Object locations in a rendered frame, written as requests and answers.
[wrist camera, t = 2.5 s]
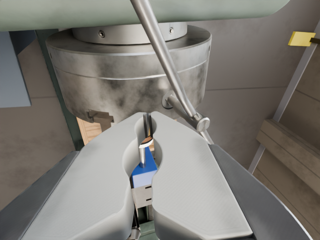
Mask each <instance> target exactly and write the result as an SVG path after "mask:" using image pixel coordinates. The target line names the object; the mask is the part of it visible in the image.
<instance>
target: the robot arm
mask: <svg viewBox="0 0 320 240"><path fill-rule="evenodd" d="M149 130H150V137H151V138H153V143H154V153H155V162H156V163H157V165H158V166H159V168H158V170H157V171H156V173H155V174H154V175H153V177H152V179H151V202H152V210H153V218H154V227H155V233H156V235H157V237H158V238H159V239H160V240H313V239H312V238H311V236H310V235H309V234H308V233H307V231H306V230H305V229H304V227H303V226H302V225H301V223H300V222H299V221H298V220H297V218H296V217H295V216H294V215H293V214H292V213H291V211H290V210H289V209H288V208H287V207H286V206H285V205H284V204H283V203H282V202H281V200H280V199H279V198H278V197H277V196H276V195H274V194H273V193H272V192H271V191H270V190H269V189H268V188H267V187H266V186H265V185H263V184H262V183H261V182H260V181H259V180H258V179H257V178H255V177H254V176H253V175H252V174H251V173H250V172H248V171H247V170H246V169H245V168H244V167H243V166H241V165H240V164H239V163H238V162H237V161H236V160H235V159H234V158H233V157H231V156H230V155H229V154H228V153H227V152H226V151H224V150H223V149H222V148H221V147H220V146H219V145H218V144H209V143H208V142H207V141H206V140H205V139H204V138H203V137H202V136H200V135H199V134H198V133H196V132H195V131H193V130H192V129H190V128H188V127H186V126H185V125H183V124H181V123H179V122H177V121H175V120H173V119H171V118H169V117H167V116H165V115H163V114H161V113H159V112H157V111H154V112H152V113H145V112H138V113H135V114H134V115H132V116H130V117H128V118H126V119H125V120H123V121H121V122H119V123H118V124H116V125H114V126H112V127H110V128H109V129H107V130H105V131H104V132H102V133H101V134H99V135H98V136H96V137H95V138H94V139H92V140H91V141H90V142H89V143H87V144H86V145H85V146H84V147H83V148H82V149H81V150H80V151H71V152H70V153H69V154H68V155H66V156H65V157H64V158H63V159H62V160H60V161H59V162H58V163H57V164H56V165H54V166H53V167H52V168H51V169H50V170H48V171H47V172H46V173H45V174H43V175H42V176H41V177H40V178H39V179H37V180H36V181H35V182H34V183H33V184H31V185H30V186H29V187H28V188H26V190H24V191H23V192H22V193H21V194H20V195H18V196H17V197H16V198H15V199H14V200H12V201H11V202H10V203H9V204H8V205H7V206H6V207H5V208H3V209H2V210H1V211H0V240H126V239H127V238H128V237H129V235H130V233H131V228H132V222H133V215H134V209H135V207H134V201H133V196H132V191H131V186H130V176H131V174H132V172H133V170H134V169H135V168H136V167H137V165H138V164H139V163H140V153H139V147H140V145H141V143H142V142H143V141H144V140H145V138H148V134H149Z"/></svg>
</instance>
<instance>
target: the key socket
mask: <svg viewBox="0 0 320 240"><path fill-rule="evenodd" d="M171 94H172V95H173V96H174V97H175V98H176V99H177V97H176V95H175V93H174V91H173V90H171V91H168V92H167V93H166V94H165V95H164V96H163V98H162V101H161V103H162V106H163V107H165V108H167V109H168V108H172V106H171V105H169V104H168V103H167V102H166V98H168V97H169V96H170V95H171Z"/></svg>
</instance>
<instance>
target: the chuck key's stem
mask: <svg viewBox="0 0 320 240"><path fill-rule="evenodd" d="M166 102H167V103H168V104H169V105H171V106H172V107H173V110H174V111H175V112H176V113H177V114H178V115H179V116H180V117H182V118H183V119H184V120H185V121H186V122H187V123H188V124H190V125H191V126H192V127H193V128H194V129H196V130H197V131H198V132H203V131H205V130H206V129H207V128H208V127H209V125H210V120H209V118H207V117H206V116H204V115H203V114H202V113H200V112H199V111H197V110H196V109H195V111H196V115H195V116H193V117H192V118H189V117H188V115H187V113H186V112H185V110H184V108H183V107H182V105H181V104H180V102H179V101H178V99H176V98H175V97H174V96H173V95H172V94H171V95H170V96H169V97H168V98H166Z"/></svg>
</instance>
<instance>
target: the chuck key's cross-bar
mask: <svg viewBox="0 0 320 240"><path fill-rule="evenodd" d="M130 1H131V3H132V5H133V8H134V10H135V12H136V14H137V16H138V18H139V20H140V22H141V24H142V26H143V28H144V30H145V32H146V35H147V37H148V39H149V41H150V43H151V45H152V47H153V49H154V51H155V53H156V55H157V57H158V59H159V62H160V64H161V66H162V68H163V70H164V72H165V74H166V76H167V78H168V80H169V82H170V84H171V86H172V89H173V91H174V93H175V95H176V97H177V99H178V101H179V102H180V104H181V105H182V107H183V108H184V110H185V112H186V113H187V115H188V117H189V118H192V117H193V116H195V115H196V111H195V109H194V107H193V106H192V104H191V102H190V100H189V98H188V97H187V95H186V92H185V90H184V87H183V85H182V83H181V80H180V78H179V75H178V73H177V70H176V67H175V65H174V62H173V60H172V57H171V55H170V52H169V49H168V47H167V44H166V42H165V39H164V37H163V35H162V32H161V30H160V27H159V24H158V22H157V19H156V17H155V14H154V12H153V9H152V7H151V4H150V1H149V0H130ZM198 133H199V134H200V136H202V137H203V138H204V139H205V140H206V141H207V142H208V143H209V144H214V143H213V141H212V139H211V138H210V136H209V134H208V132H207V131H206V130H205V131H203V132H198Z"/></svg>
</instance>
